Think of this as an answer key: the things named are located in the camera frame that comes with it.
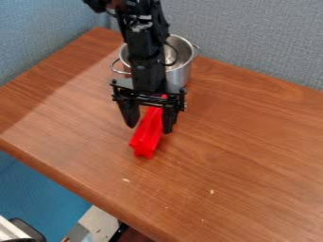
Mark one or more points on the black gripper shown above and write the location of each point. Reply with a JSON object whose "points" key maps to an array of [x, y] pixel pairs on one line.
{"points": [[160, 91]]}

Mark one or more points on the red star-shaped bar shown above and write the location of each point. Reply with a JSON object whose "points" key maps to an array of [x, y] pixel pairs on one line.
{"points": [[148, 133]]}

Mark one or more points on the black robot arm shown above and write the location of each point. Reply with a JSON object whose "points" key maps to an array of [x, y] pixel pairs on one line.
{"points": [[145, 32]]}

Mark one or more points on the stainless steel pot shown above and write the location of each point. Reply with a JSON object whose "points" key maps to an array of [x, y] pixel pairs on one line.
{"points": [[180, 53]]}

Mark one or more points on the black and white chair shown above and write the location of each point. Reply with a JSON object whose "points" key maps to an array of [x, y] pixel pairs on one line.
{"points": [[15, 230]]}

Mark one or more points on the white table leg bracket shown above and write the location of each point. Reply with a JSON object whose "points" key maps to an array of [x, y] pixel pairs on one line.
{"points": [[95, 227]]}

